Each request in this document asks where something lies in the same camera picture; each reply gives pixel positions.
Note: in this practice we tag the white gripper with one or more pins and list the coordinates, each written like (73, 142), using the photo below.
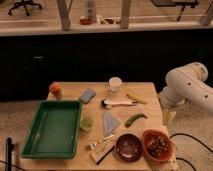
(167, 106)

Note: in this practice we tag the green pepper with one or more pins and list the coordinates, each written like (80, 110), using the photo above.
(133, 118)

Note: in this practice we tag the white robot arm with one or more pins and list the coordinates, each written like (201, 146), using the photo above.
(185, 83)

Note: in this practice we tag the small green cup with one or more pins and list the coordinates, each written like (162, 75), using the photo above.
(86, 124)

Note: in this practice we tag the orange bowl with nuts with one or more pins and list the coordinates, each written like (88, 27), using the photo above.
(157, 145)

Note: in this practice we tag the yellow banana toy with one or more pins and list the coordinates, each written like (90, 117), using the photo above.
(136, 98)

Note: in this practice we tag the dark maroon bowl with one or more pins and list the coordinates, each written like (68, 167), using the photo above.
(128, 148)

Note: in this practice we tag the grey triangular cloth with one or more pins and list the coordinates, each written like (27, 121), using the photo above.
(110, 123)

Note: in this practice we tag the wooden block with black edge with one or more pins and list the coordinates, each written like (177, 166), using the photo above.
(101, 151)

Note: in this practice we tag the blue sponge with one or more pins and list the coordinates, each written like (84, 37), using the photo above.
(86, 96)

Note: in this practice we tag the silver fork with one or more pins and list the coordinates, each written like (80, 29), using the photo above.
(93, 145)

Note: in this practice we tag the green plastic tray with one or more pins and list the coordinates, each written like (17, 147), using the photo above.
(54, 131)

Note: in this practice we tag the red object on shelf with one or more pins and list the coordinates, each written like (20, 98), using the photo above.
(84, 21)

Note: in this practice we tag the black office chair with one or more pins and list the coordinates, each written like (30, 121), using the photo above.
(25, 4)

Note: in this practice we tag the white handled brush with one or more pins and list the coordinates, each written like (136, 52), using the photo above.
(109, 104)

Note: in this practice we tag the black stand post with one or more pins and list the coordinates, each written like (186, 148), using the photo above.
(9, 149)

